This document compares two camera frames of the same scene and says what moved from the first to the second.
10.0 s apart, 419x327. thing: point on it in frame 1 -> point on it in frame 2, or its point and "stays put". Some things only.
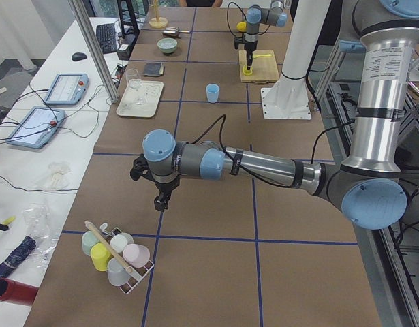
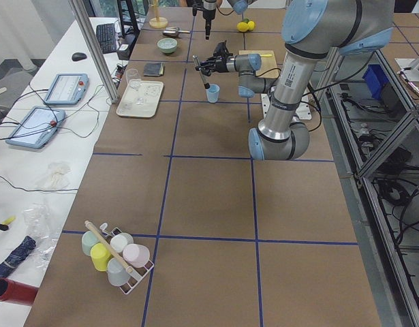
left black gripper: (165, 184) -> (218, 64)
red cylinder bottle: (9, 290) stays put
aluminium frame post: (96, 52) stays put
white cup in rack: (120, 240) stays put
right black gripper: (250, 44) -> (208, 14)
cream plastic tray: (141, 99) stays put
